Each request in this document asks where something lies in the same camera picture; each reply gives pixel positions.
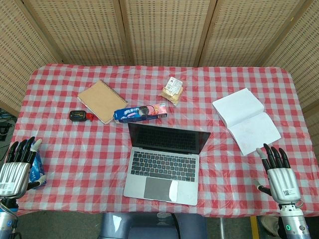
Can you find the brown kraft spiral notebook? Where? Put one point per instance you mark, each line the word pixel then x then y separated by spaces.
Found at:
pixel 101 100

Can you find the bagged bread with label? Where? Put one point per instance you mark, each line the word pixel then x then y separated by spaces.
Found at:
pixel 172 92

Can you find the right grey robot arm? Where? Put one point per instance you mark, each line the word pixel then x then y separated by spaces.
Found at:
pixel 294 221

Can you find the blue pink cookie box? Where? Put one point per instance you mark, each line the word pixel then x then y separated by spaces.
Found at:
pixel 134 114

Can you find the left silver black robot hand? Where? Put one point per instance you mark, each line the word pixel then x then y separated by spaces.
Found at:
pixel 12 178

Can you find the grey blue robot torso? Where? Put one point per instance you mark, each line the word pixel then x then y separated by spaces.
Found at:
pixel 149 227

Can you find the silver grey laptop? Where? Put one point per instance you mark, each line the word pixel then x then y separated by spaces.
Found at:
pixel 162 179

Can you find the beige shoe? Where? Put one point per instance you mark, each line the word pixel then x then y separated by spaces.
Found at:
pixel 270 225

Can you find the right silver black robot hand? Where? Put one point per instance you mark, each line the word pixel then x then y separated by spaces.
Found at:
pixel 282 183

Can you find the open white paper notebook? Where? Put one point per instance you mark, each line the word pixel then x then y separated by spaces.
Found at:
pixel 246 119

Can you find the black bottle with red cap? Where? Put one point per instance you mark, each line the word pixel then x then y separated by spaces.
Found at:
pixel 77 115

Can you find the red white checkered tablecloth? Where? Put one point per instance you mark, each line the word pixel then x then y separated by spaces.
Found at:
pixel 87 154

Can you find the small blue snack pack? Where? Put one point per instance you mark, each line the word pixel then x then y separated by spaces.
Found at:
pixel 37 169

